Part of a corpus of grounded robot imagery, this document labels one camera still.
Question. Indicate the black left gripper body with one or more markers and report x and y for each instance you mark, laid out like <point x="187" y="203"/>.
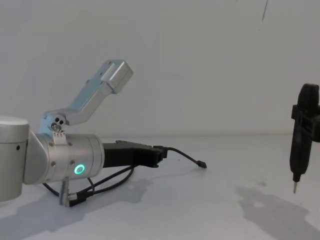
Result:
<point x="125" y="153"/>

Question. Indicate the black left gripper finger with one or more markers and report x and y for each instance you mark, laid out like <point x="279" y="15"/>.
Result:
<point x="160" y="153"/>

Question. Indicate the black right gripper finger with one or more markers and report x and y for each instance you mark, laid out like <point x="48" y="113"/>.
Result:
<point x="311" y="125"/>

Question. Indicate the white table cloth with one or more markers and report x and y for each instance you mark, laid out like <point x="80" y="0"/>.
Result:
<point x="175" y="200"/>

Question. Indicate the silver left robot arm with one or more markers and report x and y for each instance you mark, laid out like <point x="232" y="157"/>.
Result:
<point x="65" y="160"/>

